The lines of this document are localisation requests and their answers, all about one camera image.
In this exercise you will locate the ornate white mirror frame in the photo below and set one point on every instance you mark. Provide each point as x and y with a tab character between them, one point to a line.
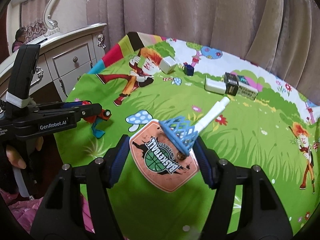
34	16

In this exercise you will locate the colourful cartoon bed sheet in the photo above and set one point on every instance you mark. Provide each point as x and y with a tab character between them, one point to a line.
279	131

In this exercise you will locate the small white box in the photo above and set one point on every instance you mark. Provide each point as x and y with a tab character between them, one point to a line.
167	65

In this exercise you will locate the beige pink curtain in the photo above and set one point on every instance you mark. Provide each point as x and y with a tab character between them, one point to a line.
281	36

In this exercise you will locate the dark blue square holder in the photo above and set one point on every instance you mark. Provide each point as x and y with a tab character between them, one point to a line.
188	70

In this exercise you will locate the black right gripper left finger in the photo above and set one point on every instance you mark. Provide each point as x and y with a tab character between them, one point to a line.
77	205

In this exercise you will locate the pink quilted cloth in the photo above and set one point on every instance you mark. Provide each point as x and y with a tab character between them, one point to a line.
25	211

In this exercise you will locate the black printed box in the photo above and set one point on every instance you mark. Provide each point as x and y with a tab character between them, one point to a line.
232	84

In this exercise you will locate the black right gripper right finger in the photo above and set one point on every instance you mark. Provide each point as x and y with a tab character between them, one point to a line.
245	204

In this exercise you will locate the white ornate dresser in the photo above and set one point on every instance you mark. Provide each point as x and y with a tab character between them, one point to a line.
63	59

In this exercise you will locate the blue and red toy car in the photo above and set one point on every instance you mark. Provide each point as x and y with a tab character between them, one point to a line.
104	115

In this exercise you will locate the person's left hand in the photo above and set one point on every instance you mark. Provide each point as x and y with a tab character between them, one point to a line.
15	158

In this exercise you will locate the flat white box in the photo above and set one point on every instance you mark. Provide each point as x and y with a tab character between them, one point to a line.
217	87

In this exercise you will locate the toy basketball hoop backboard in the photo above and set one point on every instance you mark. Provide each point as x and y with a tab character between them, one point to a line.
163	150

